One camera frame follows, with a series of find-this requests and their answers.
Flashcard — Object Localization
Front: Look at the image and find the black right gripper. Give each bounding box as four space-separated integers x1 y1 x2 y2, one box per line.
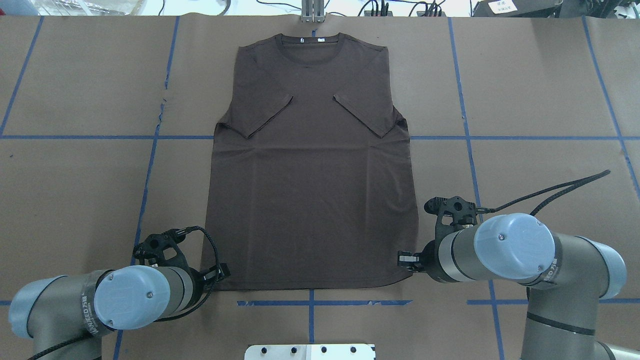
397 240 440 275

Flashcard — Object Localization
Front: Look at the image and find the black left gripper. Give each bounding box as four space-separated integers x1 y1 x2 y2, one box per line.
190 262 231 296

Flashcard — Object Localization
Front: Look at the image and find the dark brown t-shirt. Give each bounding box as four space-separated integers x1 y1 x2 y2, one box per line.
206 33 419 292

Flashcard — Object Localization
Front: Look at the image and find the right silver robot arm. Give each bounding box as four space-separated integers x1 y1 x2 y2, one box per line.
397 213 639 360

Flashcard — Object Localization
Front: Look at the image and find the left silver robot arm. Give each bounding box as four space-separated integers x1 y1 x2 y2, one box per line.
7 263 231 360

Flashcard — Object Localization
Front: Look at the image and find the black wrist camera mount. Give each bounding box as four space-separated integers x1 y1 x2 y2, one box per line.
423 196 483 245

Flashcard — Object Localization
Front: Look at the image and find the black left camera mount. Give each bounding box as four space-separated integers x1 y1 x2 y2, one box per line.
132 228 190 271

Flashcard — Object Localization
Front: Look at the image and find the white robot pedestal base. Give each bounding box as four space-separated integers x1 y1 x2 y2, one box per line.
244 342 377 360

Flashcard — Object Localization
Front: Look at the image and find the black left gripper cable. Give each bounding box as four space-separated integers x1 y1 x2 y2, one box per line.
27 226 223 360

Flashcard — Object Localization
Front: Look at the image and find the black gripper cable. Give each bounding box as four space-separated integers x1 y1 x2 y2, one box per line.
27 226 223 360
477 170 612 217

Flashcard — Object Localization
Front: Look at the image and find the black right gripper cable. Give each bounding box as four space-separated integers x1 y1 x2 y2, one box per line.
477 170 612 217

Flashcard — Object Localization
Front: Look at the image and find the aluminium frame post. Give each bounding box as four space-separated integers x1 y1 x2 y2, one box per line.
301 0 328 24

